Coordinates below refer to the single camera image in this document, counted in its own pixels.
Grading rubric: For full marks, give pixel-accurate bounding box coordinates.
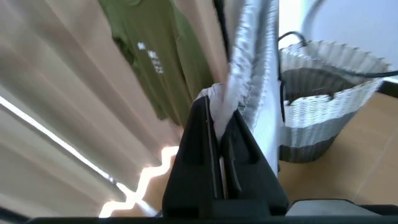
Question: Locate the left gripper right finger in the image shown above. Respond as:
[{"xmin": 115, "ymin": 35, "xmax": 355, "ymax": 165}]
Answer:
[{"xmin": 219, "ymin": 108, "xmax": 290, "ymax": 217}]

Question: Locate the green printed t-shirt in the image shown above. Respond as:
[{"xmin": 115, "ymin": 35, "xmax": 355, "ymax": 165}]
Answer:
[{"xmin": 98, "ymin": 0, "xmax": 216, "ymax": 129}]

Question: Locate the white laundry basket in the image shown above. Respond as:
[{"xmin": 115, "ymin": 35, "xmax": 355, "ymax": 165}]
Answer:
[{"xmin": 277, "ymin": 30, "xmax": 393, "ymax": 164}]

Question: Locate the pale grey garment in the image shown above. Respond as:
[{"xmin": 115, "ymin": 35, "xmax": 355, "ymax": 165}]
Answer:
[{"xmin": 194, "ymin": 0, "xmax": 283, "ymax": 179}]

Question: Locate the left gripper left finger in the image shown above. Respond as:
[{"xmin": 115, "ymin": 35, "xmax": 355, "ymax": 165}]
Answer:
[{"xmin": 162, "ymin": 95, "xmax": 224, "ymax": 218}]

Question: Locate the beige curtain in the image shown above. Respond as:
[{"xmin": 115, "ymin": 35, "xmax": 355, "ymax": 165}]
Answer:
[{"xmin": 0, "ymin": 0, "xmax": 239, "ymax": 218}]

